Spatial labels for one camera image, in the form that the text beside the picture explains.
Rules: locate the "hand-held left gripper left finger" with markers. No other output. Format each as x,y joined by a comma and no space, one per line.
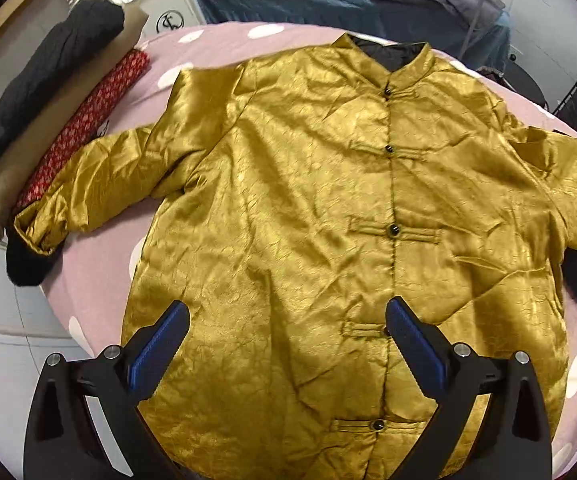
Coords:
161,345

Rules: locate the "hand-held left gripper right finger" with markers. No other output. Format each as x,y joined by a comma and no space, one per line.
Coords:
413,345

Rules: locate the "gold satin jacket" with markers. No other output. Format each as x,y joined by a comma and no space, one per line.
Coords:
293,185

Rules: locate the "pink polka dot sheet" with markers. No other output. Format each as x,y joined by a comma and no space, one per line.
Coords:
98,270

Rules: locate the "small black cloth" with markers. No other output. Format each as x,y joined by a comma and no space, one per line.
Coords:
28,270

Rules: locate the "red patterned cloth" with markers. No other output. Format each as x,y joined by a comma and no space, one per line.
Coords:
83,115

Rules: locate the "black round stool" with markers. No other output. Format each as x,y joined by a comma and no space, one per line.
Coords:
523,80

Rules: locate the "black knit garment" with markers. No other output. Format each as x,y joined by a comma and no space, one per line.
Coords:
43,70

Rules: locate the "blue duvet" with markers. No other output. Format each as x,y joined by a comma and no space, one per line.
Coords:
293,10

